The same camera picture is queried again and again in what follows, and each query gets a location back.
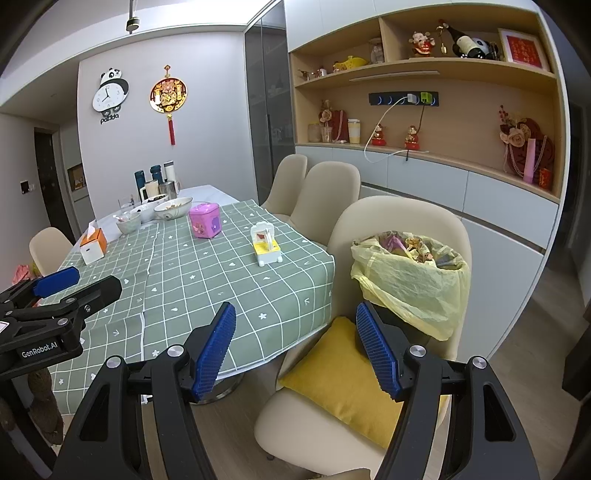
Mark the ceiling pendant lamp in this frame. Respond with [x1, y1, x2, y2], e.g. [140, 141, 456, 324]
[125, 0, 142, 34]

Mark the black cable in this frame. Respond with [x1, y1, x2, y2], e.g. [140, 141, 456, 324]
[402, 103, 428, 162]

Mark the wooden wall shelf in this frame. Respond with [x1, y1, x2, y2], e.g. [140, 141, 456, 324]
[288, 4, 571, 205]

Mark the white charging cable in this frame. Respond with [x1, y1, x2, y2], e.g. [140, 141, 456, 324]
[363, 99, 430, 164]

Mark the white sideboard cabinet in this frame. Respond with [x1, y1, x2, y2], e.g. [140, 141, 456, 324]
[294, 143, 560, 361]

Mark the pink plastic box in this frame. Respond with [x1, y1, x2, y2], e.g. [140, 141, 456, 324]
[188, 202, 222, 240]

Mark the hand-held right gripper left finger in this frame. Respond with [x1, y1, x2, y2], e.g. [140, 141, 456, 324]
[48, 301, 238, 480]

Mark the dark glass door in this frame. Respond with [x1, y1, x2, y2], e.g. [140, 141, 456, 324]
[244, 0, 297, 205]

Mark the small flower bouquet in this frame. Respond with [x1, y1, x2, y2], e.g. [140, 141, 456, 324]
[318, 99, 350, 144]

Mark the large white bowl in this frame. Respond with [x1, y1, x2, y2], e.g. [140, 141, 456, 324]
[153, 196, 194, 221]

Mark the red fortune figurine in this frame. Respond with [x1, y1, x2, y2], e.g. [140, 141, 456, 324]
[408, 30, 437, 59]

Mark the panda wall clock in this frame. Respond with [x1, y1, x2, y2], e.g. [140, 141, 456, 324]
[92, 67, 129, 126]

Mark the yellow white toy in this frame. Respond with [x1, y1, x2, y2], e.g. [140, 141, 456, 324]
[250, 221, 284, 267]

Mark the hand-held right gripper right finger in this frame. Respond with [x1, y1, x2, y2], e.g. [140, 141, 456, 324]
[355, 301, 539, 480]

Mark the dark room door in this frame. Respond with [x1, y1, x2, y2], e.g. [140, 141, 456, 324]
[34, 128, 75, 246]

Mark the gold foil snack packet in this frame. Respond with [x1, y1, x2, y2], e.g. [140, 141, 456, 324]
[405, 235, 435, 262]

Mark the pink long wrapper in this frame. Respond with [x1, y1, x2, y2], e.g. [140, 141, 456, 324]
[385, 235, 413, 256]

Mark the beige dining chair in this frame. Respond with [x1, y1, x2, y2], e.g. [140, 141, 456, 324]
[260, 153, 309, 216]
[288, 161, 362, 246]
[253, 195, 473, 477]
[28, 226, 75, 278]

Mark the black bin with yellow bag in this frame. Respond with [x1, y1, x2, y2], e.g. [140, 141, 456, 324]
[349, 232, 471, 342]

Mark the red framed picture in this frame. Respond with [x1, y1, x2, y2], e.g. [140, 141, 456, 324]
[497, 27, 550, 71]

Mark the steel table base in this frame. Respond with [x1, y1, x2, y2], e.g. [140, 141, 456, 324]
[191, 373, 246, 405]

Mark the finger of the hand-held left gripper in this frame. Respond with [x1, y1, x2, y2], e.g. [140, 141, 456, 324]
[0, 266, 81, 315]
[8, 275, 123, 332]

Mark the large dark red bouquet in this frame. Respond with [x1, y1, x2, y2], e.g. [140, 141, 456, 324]
[497, 104, 555, 184]

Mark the black power strip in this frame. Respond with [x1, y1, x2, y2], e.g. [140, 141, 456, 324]
[368, 91, 439, 107]

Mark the red gold wall ornament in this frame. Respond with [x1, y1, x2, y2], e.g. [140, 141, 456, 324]
[148, 64, 189, 147]

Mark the yellow cushion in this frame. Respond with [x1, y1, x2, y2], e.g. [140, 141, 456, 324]
[278, 316, 451, 451]

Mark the orange white tissue box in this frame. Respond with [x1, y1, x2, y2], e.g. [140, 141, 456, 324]
[79, 220, 108, 265]

